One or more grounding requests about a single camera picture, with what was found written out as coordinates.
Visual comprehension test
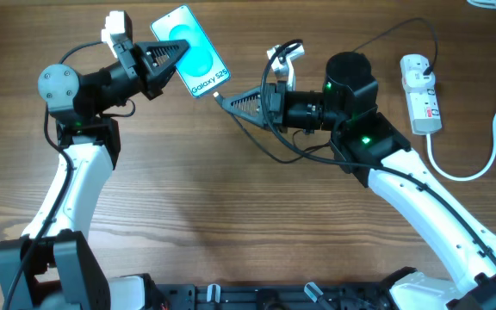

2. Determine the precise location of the black USB charger cable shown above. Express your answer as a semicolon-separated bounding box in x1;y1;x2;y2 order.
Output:
212;16;439;164

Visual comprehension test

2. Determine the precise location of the teal Galaxy smartphone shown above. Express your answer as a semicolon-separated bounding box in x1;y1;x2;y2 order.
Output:
150;4;231;98

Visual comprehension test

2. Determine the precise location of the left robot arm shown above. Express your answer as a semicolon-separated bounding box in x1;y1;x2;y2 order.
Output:
0;38;189;309

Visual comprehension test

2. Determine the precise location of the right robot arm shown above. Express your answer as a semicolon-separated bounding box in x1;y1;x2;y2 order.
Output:
219;52;496;309

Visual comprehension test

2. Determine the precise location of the white power strip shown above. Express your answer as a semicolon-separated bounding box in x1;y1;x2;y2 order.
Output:
400;54;442;135

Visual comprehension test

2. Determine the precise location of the left black camera cable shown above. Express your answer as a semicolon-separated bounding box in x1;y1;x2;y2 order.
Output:
1;40;137;310

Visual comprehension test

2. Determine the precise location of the black camera cable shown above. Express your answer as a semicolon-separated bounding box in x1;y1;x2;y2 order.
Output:
259;38;496;298
1;40;137;310

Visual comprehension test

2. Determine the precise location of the white power strip cord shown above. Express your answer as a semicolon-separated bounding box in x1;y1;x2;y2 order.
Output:
425;3;496;182

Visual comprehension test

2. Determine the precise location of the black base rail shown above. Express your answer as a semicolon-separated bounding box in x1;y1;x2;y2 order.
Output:
149;282;396;310

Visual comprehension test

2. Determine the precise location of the right black camera cable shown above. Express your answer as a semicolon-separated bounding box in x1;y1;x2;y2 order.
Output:
259;38;496;298

